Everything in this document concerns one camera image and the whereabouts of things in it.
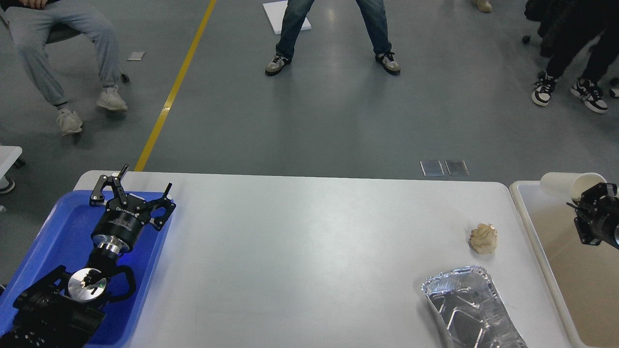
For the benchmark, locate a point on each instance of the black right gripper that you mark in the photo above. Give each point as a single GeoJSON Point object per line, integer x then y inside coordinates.
{"type": "Point", "coordinates": [601, 200]}

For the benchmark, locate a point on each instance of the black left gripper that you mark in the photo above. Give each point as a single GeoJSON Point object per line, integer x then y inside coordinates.
{"type": "Point", "coordinates": [122, 220]}

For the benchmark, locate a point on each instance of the white paper cup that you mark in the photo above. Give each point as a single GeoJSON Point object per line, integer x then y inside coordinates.
{"type": "Point", "coordinates": [569, 186]}

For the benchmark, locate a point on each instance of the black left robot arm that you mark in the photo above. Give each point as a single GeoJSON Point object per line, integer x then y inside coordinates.
{"type": "Point", "coordinates": [84, 281]}

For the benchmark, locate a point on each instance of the beige plastic bin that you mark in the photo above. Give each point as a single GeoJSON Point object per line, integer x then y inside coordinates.
{"type": "Point", "coordinates": [583, 280]}

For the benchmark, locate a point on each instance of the blue plastic tray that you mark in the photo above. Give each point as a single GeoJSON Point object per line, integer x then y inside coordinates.
{"type": "Point", "coordinates": [65, 240]}

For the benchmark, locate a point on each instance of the crumpled beige paper ball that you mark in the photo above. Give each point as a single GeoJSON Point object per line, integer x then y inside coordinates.
{"type": "Point", "coordinates": [484, 239]}

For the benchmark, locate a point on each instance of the white side table corner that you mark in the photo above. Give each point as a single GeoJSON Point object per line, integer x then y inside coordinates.
{"type": "Point", "coordinates": [8, 156]}

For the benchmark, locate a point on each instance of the small paper on floor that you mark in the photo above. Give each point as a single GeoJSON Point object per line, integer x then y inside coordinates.
{"type": "Point", "coordinates": [136, 56]}

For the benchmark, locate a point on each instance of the right clear floor plate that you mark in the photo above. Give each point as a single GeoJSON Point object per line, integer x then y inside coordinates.
{"type": "Point", "coordinates": [457, 168]}

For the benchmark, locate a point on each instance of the clear floor plate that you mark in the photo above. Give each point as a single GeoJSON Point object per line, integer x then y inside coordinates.
{"type": "Point", "coordinates": [432, 168]}
{"type": "Point", "coordinates": [457, 168]}

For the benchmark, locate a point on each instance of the aluminium foil tray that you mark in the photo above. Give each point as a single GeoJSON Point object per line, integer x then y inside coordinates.
{"type": "Point", "coordinates": [469, 310]}

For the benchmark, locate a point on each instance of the left clear floor plate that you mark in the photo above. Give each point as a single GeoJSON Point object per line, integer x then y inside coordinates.
{"type": "Point", "coordinates": [432, 168]}

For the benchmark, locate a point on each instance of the grey office chair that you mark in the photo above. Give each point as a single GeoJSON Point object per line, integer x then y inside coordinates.
{"type": "Point", "coordinates": [58, 33]}

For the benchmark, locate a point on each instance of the office chair with coat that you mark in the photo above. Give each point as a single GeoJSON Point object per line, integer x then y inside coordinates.
{"type": "Point", "coordinates": [564, 20]}

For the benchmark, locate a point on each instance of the person with beige shoes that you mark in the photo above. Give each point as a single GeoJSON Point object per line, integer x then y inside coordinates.
{"type": "Point", "coordinates": [483, 5]}

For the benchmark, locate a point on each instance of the white board on floor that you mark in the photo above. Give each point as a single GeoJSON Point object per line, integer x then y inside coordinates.
{"type": "Point", "coordinates": [275, 13]}

